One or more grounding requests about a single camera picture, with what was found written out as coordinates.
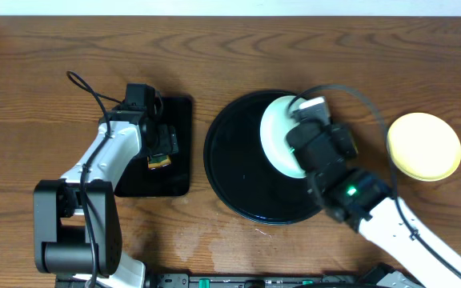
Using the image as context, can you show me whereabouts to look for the yellow green scrub sponge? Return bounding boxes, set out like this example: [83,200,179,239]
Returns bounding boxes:
[147,155,171,170]

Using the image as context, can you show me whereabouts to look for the mint plate front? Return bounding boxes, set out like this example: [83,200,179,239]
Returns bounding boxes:
[259,95,306,178]

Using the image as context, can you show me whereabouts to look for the yellow plate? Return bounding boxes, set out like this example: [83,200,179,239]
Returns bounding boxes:
[387,112,461,182]

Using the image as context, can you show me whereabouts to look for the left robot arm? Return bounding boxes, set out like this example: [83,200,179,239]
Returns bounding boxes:
[33,110,178,287]

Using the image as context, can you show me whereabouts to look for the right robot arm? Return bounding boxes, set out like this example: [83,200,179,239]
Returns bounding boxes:
[286,122,461,287]

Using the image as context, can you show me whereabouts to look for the black rectangular tray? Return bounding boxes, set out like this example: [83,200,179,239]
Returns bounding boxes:
[115,97,193,198]

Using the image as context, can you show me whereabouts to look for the black round tray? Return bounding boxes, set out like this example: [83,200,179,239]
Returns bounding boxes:
[203,90,321,225]

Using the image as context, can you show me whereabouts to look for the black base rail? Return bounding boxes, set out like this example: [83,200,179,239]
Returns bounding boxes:
[143,274,381,288]

